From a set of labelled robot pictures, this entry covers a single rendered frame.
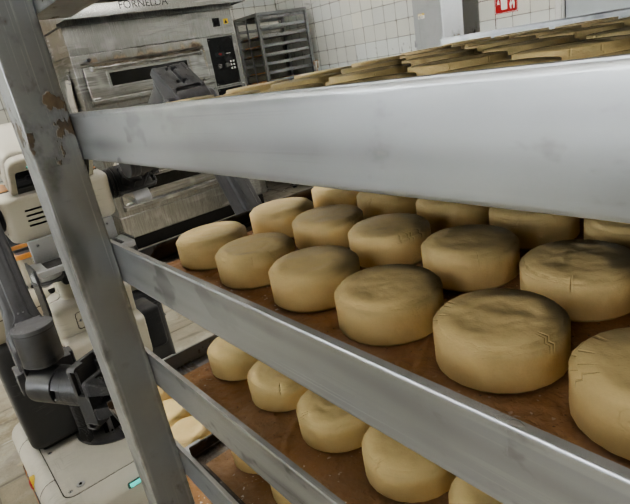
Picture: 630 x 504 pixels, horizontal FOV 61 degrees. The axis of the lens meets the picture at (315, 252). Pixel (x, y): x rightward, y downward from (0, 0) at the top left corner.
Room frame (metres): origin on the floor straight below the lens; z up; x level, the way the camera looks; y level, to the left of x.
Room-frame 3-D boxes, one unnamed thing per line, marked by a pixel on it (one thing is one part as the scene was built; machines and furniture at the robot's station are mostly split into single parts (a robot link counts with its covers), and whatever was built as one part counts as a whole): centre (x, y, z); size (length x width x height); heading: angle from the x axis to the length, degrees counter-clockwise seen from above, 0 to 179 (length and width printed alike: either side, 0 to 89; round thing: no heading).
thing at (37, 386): (0.71, 0.42, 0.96); 0.07 x 0.06 x 0.07; 66
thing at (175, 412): (0.56, 0.21, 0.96); 0.05 x 0.05 x 0.02
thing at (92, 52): (5.24, 1.19, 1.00); 1.56 x 1.20 x 2.01; 125
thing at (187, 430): (0.52, 0.18, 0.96); 0.05 x 0.05 x 0.02
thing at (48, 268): (1.38, 0.61, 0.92); 0.28 x 0.16 x 0.22; 126
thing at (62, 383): (0.68, 0.36, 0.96); 0.07 x 0.07 x 0.10; 66
